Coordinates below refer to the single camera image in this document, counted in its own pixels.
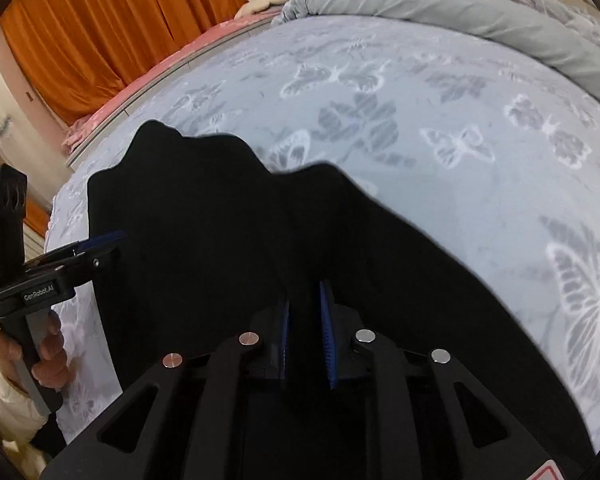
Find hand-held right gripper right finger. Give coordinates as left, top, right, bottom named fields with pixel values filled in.
left=319, top=279, right=598, bottom=480

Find person's left hand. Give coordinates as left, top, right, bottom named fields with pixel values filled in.
left=0, top=310, right=69, bottom=392

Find orange curtain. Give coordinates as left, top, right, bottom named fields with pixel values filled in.
left=0, top=0, right=326, bottom=126

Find grey duvet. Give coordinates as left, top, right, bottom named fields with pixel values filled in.
left=270, top=0, right=600, bottom=121

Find pink cloth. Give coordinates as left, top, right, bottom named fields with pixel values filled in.
left=62, top=12, right=286, bottom=153

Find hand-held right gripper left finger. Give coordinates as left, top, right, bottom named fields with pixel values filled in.
left=40, top=294, right=292, bottom=480

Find black pants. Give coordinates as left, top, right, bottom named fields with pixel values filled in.
left=86, top=120, right=600, bottom=480

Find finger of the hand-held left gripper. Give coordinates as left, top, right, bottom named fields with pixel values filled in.
left=22, top=230, right=129, bottom=269
left=55, top=251, right=122, bottom=286

